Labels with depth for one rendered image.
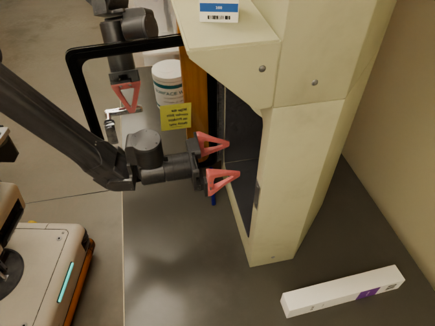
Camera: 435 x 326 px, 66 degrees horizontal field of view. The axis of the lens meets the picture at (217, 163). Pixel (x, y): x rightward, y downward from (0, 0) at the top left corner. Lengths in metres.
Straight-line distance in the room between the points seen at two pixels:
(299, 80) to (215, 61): 0.12
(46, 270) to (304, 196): 1.34
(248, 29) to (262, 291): 0.58
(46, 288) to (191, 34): 1.44
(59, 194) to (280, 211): 1.90
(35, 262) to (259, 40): 1.56
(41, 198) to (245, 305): 1.83
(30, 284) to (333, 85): 1.53
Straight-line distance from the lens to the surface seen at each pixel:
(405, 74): 0.94
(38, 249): 1.83
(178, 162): 0.70
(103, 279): 1.96
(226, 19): 0.47
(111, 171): 0.69
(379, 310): 0.88
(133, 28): 0.79
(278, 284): 0.84
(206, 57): 0.41
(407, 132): 0.95
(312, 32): 0.44
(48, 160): 2.67
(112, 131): 0.81
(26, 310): 1.70
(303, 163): 0.59
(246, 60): 0.43
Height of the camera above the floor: 1.69
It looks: 46 degrees down
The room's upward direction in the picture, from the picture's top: straight up
